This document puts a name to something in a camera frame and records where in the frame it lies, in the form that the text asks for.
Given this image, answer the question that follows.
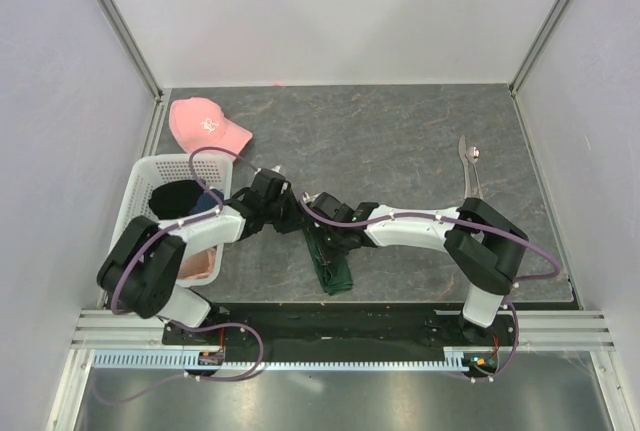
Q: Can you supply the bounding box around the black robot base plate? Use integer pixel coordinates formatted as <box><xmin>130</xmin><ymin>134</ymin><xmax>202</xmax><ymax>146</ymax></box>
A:
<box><xmin>162</xmin><ymin>295</ymin><xmax>521</xmax><ymax>352</ymax></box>

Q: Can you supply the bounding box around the peach cloth in basket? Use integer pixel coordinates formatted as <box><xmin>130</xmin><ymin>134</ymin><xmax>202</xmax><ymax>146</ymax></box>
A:
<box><xmin>177</xmin><ymin>247</ymin><xmax>217</xmax><ymax>280</ymax></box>

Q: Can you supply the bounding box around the dark green cloth napkin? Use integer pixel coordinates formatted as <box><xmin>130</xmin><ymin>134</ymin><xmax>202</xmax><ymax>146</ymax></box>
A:
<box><xmin>303</xmin><ymin>226</ymin><xmax>354</xmax><ymax>296</ymax></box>

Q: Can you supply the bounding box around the white perforated plastic basket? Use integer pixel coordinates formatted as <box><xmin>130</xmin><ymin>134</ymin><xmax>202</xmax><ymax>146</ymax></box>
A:
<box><xmin>103</xmin><ymin>153</ymin><xmax>235</xmax><ymax>287</ymax></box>

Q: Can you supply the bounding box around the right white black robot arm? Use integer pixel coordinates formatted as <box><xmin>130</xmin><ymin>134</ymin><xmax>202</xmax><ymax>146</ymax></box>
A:
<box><xmin>300</xmin><ymin>193</ymin><xmax>529</xmax><ymax>345</ymax></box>

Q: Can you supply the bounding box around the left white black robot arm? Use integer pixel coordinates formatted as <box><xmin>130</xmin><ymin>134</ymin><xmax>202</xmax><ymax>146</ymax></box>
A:
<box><xmin>97</xmin><ymin>169</ymin><xmax>304</xmax><ymax>344</ymax></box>

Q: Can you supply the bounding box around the left aluminium frame post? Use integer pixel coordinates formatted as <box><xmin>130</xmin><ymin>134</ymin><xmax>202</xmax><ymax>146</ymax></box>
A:
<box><xmin>67</xmin><ymin>0</ymin><xmax>165</xmax><ymax>100</ymax></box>

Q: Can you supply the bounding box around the black cloth in basket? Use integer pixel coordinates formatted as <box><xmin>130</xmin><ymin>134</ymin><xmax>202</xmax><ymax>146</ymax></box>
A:
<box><xmin>148</xmin><ymin>180</ymin><xmax>203</xmax><ymax>220</ymax></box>

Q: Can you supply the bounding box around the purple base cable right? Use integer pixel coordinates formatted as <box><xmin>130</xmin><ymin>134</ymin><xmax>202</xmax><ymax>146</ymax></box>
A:
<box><xmin>449</xmin><ymin>300</ymin><xmax>524</xmax><ymax>386</ymax></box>

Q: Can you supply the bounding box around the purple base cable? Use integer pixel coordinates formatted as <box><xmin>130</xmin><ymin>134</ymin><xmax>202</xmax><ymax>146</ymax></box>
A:
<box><xmin>449</xmin><ymin>300</ymin><xmax>524</xmax><ymax>386</ymax></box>
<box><xmin>92</xmin><ymin>320</ymin><xmax>265</xmax><ymax>406</ymax></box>

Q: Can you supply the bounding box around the right aluminium frame post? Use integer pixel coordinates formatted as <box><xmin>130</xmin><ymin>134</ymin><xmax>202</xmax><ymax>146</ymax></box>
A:
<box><xmin>509</xmin><ymin>0</ymin><xmax>601</xmax><ymax>95</ymax></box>

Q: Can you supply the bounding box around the aluminium frame post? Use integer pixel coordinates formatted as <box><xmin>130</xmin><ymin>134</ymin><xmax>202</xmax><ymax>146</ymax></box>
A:
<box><xmin>509</xmin><ymin>0</ymin><xmax>601</xmax><ymax>95</ymax></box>
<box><xmin>67</xmin><ymin>0</ymin><xmax>165</xmax><ymax>100</ymax></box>

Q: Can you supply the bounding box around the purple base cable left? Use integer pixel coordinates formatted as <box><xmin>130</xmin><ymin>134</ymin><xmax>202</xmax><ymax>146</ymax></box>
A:
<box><xmin>92</xmin><ymin>320</ymin><xmax>265</xmax><ymax>406</ymax></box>

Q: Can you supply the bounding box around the navy blue cloth in basket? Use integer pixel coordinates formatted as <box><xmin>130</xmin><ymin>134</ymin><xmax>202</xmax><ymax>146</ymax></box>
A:
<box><xmin>189</xmin><ymin>189</ymin><xmax>225</xmax><ymax>215</ymax></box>

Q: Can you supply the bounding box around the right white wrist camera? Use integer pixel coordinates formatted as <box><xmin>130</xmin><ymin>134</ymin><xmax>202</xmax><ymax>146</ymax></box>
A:
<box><xmin>299</xmin><ymin>192</ymin><xmax>316</xmax><ymax>206</ymax></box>

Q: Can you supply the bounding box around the pink baseball cap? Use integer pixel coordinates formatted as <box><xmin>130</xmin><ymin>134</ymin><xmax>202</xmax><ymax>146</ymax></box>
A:
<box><xmin>169</xmin><ymin>97</ymin><xmax>253</xmax><ymax>154</ymax></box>

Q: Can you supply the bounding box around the light blue slotted cable duct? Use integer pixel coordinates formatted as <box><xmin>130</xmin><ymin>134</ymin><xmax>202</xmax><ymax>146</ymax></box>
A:
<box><xmin>93</xmin><ymin>349</ymin><xmax>497</xmax><ymax>372</ymax></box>

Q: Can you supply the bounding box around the silver spoon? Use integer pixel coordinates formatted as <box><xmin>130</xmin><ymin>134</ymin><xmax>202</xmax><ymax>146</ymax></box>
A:
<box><xmin>466</xmin><ymin>146</ymin><xmax>484</xmax><ymax>199</ymax></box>

